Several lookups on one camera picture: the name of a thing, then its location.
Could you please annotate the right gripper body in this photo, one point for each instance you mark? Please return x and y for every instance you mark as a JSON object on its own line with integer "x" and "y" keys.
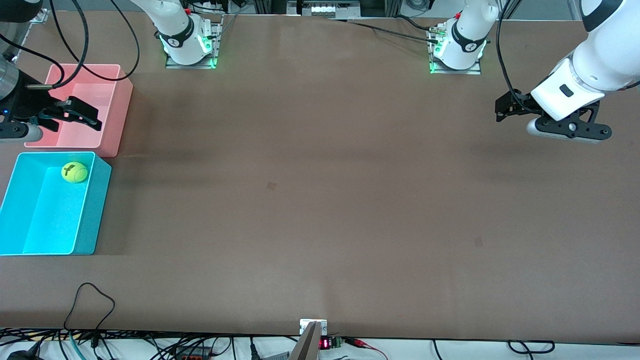
{"x": 26, "y": 102}

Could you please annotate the yellow-green tennis ball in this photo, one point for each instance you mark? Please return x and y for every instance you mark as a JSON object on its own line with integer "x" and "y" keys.
{"x": 75, "y": 172}

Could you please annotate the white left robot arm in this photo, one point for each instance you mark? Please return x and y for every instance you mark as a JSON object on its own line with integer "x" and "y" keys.
{"x": 607, "y": 50}

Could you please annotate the pink plastic bin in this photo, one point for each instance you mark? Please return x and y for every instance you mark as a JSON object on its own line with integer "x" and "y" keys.
{"x": 112, "y": 115}

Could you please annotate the blue plastic bin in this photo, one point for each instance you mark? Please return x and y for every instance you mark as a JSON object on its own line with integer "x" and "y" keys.
{"x": 50, "y": 220}

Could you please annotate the red LED display module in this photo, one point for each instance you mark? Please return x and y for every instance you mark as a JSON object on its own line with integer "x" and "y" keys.
{"x": 330, "y": 343}

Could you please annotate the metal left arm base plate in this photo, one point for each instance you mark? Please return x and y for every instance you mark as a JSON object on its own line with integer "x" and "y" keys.
{"x": 475, "y": 71}

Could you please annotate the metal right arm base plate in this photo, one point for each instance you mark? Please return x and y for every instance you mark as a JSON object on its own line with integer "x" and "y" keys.
{"x": 216, "y": 45}

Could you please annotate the aluminium frame device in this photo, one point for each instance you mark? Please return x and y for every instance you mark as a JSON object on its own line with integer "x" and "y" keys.
{"x": 325, "y": 7}

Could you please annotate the white mount bracket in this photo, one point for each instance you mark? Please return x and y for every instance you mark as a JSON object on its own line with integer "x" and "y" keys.
{"x": 303, "y": 325}

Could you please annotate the grey camera mount bar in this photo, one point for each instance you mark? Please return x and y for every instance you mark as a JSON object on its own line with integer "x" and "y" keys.
{"x": 307, "y": 345}

